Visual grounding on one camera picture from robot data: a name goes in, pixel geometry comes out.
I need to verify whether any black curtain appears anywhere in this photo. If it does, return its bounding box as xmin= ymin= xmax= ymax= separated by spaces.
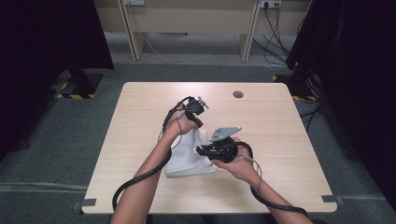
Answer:
xmin=0 ymin=0 xmax=116 ymax=161
xmin=285 ymin=0 xmax=396 ymax=213

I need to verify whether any black stand base striped tape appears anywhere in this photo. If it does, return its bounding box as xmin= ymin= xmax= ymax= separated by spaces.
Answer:
xmin=272 ymin=69 xmax=319 ymax=103
xmin=55 ymin=66 xmax=104 ymax=100

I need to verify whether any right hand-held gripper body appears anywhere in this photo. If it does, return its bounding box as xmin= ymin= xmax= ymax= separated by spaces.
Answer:
xmin=209 ymin=125 xmax=243 ymax=163

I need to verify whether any white floor cable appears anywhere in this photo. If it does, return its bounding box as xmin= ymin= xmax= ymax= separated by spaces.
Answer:
xmin=136 ymin=31 xmax=278 ymax=68

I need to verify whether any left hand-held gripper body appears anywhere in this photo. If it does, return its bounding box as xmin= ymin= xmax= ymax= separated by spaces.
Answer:
xmin=185 ymin=95 xmax=210 ymax=116

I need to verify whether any person's left hand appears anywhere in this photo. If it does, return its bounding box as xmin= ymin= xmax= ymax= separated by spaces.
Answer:
xmin=163 ymin=102 xmax=201 ymax=142

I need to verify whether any white black-trimmed tank top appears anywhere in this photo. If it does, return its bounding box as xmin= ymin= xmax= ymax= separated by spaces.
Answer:
xmin=164 ymin=129 xmax=218 ymax=179

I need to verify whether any black power cable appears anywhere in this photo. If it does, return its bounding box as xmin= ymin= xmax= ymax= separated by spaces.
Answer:
xmin=251 ymin=36 xmax=289 ymax=64
xmin=262 ymin=3 xmax=291 ymax=66

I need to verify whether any black floor cable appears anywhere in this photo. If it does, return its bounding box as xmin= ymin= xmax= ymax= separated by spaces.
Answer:
xmin=300 ymin=105 xmax=323 ymax=133

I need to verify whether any grey table corner bracket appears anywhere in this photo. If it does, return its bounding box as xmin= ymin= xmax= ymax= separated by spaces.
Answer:
xmin=321 ymin=194 xmax=345 ymax=206
xmin=73 ymin=198 xmax=97 ymax=211

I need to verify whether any thin grey gripper cable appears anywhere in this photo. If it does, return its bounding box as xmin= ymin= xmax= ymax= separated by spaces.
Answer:
xmin=158 ymin=110 xmax=188 ymax=150
xmin=241 ymin=154 xmax=263 ymax=195

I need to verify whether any person's right hand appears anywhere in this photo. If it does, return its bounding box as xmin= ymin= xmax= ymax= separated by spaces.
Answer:
xmin=211 ymin=136 xmax=260 ymax=184

